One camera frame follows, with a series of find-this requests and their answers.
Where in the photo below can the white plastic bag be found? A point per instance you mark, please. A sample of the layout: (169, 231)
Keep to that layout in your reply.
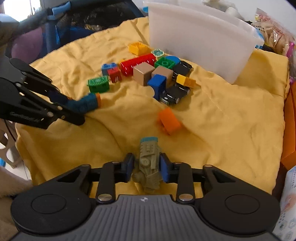
(225, 6)

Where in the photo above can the small red printed brick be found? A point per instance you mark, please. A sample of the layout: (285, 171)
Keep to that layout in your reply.
(114, 74)

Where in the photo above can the teal orange cylinder toy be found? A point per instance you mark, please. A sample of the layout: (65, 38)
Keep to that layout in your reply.
(88, 103)

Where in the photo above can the right wooden cube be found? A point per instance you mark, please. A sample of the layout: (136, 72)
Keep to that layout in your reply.
(168, 73)

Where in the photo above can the blue round disc piece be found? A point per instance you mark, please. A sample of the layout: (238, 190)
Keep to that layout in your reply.
(175, 59)

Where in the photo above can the green arched snowflake block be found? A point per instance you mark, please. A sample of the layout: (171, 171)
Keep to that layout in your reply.
(98, 84)

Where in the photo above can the green square building brick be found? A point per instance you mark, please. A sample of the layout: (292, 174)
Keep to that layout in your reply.
(165, 62)

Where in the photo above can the grey-green toy train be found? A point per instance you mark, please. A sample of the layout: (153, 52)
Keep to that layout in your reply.
(147, 172)

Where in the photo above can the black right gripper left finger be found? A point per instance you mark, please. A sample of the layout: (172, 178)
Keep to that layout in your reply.
(112, 173)

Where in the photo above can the snack biscuit bag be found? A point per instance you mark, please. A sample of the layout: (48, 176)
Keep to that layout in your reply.
(275, 35)

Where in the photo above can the yellow hollow building brick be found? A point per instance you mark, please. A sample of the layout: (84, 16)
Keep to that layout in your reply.
(139, 48)

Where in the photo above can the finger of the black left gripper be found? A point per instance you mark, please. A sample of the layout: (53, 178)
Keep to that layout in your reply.
(37, 82)
(20, 105)

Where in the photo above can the baby wipes pack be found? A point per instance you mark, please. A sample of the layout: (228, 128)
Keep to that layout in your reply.
(285, 228)

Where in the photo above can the long red building brick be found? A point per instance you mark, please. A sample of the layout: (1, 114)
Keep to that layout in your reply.
(127, 66)

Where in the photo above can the blue arch building block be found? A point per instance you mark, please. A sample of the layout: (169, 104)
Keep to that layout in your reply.
(158, 84)

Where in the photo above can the light blue small brick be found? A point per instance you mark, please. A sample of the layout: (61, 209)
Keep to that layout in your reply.
(105, 67)

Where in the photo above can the translucent white storage bin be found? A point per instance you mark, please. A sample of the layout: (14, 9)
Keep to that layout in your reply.
(217, 42)

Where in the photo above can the yellow small building brick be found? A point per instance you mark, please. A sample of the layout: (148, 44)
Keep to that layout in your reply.
(186, 81)

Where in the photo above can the dark blue baby stroller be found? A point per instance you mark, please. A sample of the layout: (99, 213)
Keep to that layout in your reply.
(61, 22)

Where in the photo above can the orange building brick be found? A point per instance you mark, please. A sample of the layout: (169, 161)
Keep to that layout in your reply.
(169, 122)

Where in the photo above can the yellow quilted cloth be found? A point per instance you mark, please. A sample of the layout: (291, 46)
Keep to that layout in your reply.
(237, 128)

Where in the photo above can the orange flat boxes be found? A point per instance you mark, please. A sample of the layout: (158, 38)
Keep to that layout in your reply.
(288, 151)

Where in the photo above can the green frog tile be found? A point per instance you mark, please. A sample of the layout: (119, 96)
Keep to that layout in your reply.
(158, 53)

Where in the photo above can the wooden cube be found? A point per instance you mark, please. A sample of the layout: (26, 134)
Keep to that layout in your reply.
(142, 73)
(168, 73)

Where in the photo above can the black toy car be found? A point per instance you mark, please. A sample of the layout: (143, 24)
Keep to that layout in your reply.
(182, 68)
(174, 94)

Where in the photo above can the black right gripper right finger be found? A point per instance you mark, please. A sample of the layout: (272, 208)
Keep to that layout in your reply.
(179, 173)

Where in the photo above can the left wooden cube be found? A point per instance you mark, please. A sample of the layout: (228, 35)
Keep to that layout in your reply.
(142, 73)

